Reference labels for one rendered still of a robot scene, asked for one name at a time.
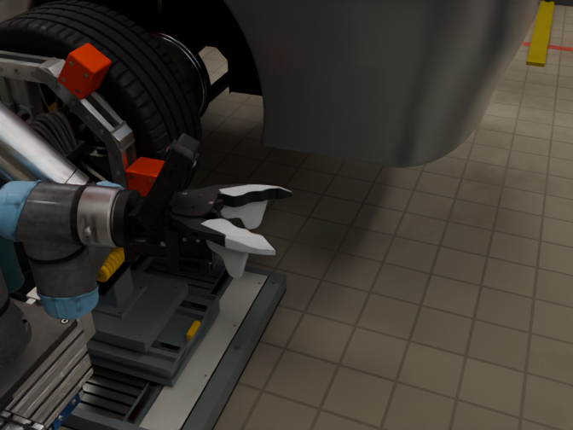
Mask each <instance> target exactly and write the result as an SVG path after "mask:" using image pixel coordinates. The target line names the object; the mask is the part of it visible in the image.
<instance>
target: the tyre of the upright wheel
mask: <svg viewBox="0 0 573 430"><path fill-rule="evenodd" d="M86 43H89V44H91V45H92V46H93V47H95V48H96V49H97V50H98V51H100V52H101V53H102V54H103V55H104V56H106V58H108V59H109V60H110V61H111V62H112V63H111V65H110V67H109V68H108V70H107V73H106V75H105V77H104V79H103V80H102V81H101V84H100V86H99V88H98V89H97V90H98V91H99V92H100V93H101V94H102V95H103V96H104V97H105V98H106V99H107V100H108V101H109V103H110V104H111V105H112V106H113V108H114V109H115V110H116V112H117V113H118V115H119V117H120V118H121V119H122V120H123V121H125V122H126V124H127V125H128V126H129V127H130V128H131V129H132V130H133V136H134V138H135V140H136V141H135V147H136V153H137V156H138V159H139V158H140V157H146V158H151V159H156V160H163V158H164V156H165V154H166V149H167V148H168V147H169V146H170V145H171V144H172V142H173V141H174V140H175V138H176V139H178V138H179V137H180V136H181V134H182V133H185V134H187V135H189V136H190V137H192V138H193V139H195V140H197V141H199V142H201V145H200V148H199V150H198V152H199V153H200V154H199V156H198V158H197V162H196V165H195V166H194V167H193V168H191V170H190V171H189V173H188V174H186V173H185V174H184V175H183V177H182V179H181V180H180V182H179V184H178V185H177V187H176V189H175V190H174V191H175V192H177V193H178V192H183V191H184V190H186V189H187V188H188V186H189V185H190V184H191V182H192V181H193V179H194V177H195V174H196V172H197V170H198V168H199V165H200V159H201V154H202V152H201V151H202V144H203V142H202V141H203V136H202V126H201V123H200V122H201V120H200V113H199V112H198V111H199V109H198V107H197V104H196V101H194V95H193V92H192V91H190V87H189V85H188V82H187V80H185V77H184V75H183V74H182V71H179V67H178V65H177V64H176V63H175V62H174V61H172V58H171V56H170V55H169V54H167V51H166V50H165V49H164V48H163V47H160V43H159V42H158V41H157V40H156V39H153V37H152V36H151V35H150V34H149V33H148V32H146V31H145V30H144V29H143V28H142V27H140V26H138V25H137V24H136V23H135V22H134V21H132V20H129V18H127V17H125V16H124V15H120V14H119V13H118V12H116V11H114V10H113V11H112V10H111V9H109V8H106V7H104V6H101V5H99V4H95V3H89V2H85V1H79V0H60V1H54V2H50V3H45V4H42V5H39V6H37V7H36V8H33V9H30V10H28V11H26V12H24V13H22V14H20V15H16V16H15V17H12V18H10V19H8V20H5V21H3V22H1V23H0V50H3V51H9V52H15V53H21V54H28V55H39V56H45V57H51V58H52V57H55V58H57V59H63V60H65V61H66V60H67V57H68V55H69V53H71V52H72V51H74V50H76V49H77V48H79V47H81V46H83V45H84V44H86Z"/></svg>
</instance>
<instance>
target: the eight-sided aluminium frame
mask: <svg viewBox="0 0 573 430"><path fill-rule="evenodd" d="M65 62H66V61H65V60H63V59H57V58H55V57H52V58H51V57H45V56H39V55H28V54H21V53H15V52H9V51H3V50H0V75H1V76H5V78H14V79H16V78H23V79H25V80H26V81H31V82H37V83H42V84H46V85H48V87H50V89H52V91H54V93H56V95H58V97H60V99H62V101H64V103H66V105H67V106H68V107H69V108H70V109H71V110H72V111H73V112H74V113H75V114H76V115H77V116H78V117H79V118H80V119H81V120H82V121H83V122H84V123H85V124H86V125H87V126H88V127H89V128H90V129H91V130H92V131H93V132H94V133H95V134H96V135H97V136H98V137H99V138H100V139H101V140H102V141H103V142H104V143H105V145H106V147H107V154H108V159H109V164H110V168H111V173H112V178H113V183H115V184H118V185H120V186H121V187H123V188H124V189H128V183H127V179H126V174H125V170H126V169H127V168H129V167H130V166H131V165H132V164H133V163H134V162H135V161H136V160H137V157H136V147H135V141H136V140H135V138H134V136H133V130H132V129H131V128H130V127H129V126H128V125H127V124H126V122H125V121H123V120H122V119H121V118H120V117H119V116H118V115H117V114H116V113H115V112H114V111H113V110H112V109H111V108H110V107H109V106H108V105H107V104H106V103H105V102H104V101H103V100H102V99H101V98H100V97H99V96H98V95H97V94H96V92H95V91H93V92H92V93H90V94H89V95H87V96H86V97H85V98H83V99H81V100H80V99H79V98H77V97H76V96H75V95H74V94H73V93H72V92H71V91H70V90H68V89H67V88H66V87H64V86H63V85H62V84H60V83H59V82H58V77H59V75H60V73H61V70H62V68H63V66H64V64H65Z"/></svg>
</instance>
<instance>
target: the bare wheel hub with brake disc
mask: <svg viewBox="0 0 573 430"><path fill-rule="evenodd" d="M148 33H149V34H150V35H151V36H152V37H153V39H156V40H157V41H158V42H159V43H160V47H163V48H164V49H165V50H166V51H167V54H169V55H170V56H171V58H172V61H174V62H175V63H176V64H177V65H178V67H179V71H182V74H183V75H184V77H185V80H187V82H188V85H189V87H190V91H192V92H193V95H194V101H196V104H197V107H198V109H199V111H198V112H199V113H201V111H202V109H203V108H204V106H205V101H206V96H207V86H206V80H205V75H204V72H203V70H202V67H201V65H200V64H199V62H198V60H197V59H196V57H195V56H194V54H193V53H192V52H191V51H190V50H189V49H188V48H187V47H186V46H185V45H184V44H182V43H181V42H180V41H178V40H177V39H175V38H173V37H171V36H169V35H166V34H164V33H160V32H148Z"/></svg>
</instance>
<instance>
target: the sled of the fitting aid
mask: <svg viewBox="0 0 573 430"><path fill-rule="evenodd" d="M219 313H220V306H219V296H216V295H213V294H209V293H202V292H199V291H195V290H192V289H189V290H188V294H187V296H186V297H185V299H184V300H183V301H182V303H181V304H180V305H179V306H178V308H177V310H176V311H175V312H174V314H173V315H172V317H171V318H170V320H169V321H168V323H167V324H166V325H165V326H164V328H163V329H162V331H161V332H160V333H159V335H158V337H157V338H156V339H155V341H154V342H153V344H152V345H151V346H150V347H149V349H148V351H147V352H140V351H138V350H134V349H131V348H128V347H124V346H119V345H116V344H113V343H109V342H106V341H103V340H98V339H94V338H91V339H90V340H89V341H88V342H87V343H86V344H87V346H88V349H89V353H90V359H91V362H92V364H95V365H98V366H101V367H104V368H107V369H112V370H116V371H118V372H122V373H125V374H127V375H133V376H136V377H139V378H143V379H145V380H148V381H153V382H157V383H159V384H163V385H166V386H171V387H174V385H175V384H176V382H177V380H178V378H179V377H180V375H181V374H182V372H183V371H184V369H185V368H186V366H187V364H188V362H189V361H190V359H191V357H192V356H193V355H194V353H195V351H196V350H197V348H198V347H199V345H200V343H201V341H202V340H203V339H204V337H205V335H206V334H207V332H208V330H209V329H210V327H211V325H212V324H213V323H214V321H215V320H216V318H217V316H218V314H219Z"/></svg>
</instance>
